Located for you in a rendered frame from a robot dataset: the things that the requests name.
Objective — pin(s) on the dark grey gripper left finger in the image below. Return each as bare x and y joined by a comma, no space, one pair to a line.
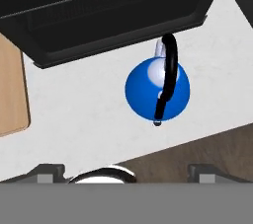
49,172

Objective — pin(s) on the light wooden tray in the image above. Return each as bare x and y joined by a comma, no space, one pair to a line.
11,96

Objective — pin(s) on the white round object with black rim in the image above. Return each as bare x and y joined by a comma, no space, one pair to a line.
102,175

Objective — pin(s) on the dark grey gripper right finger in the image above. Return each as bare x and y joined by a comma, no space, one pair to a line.
206,172

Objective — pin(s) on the black cabinet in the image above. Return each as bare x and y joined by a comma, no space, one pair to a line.
105,14

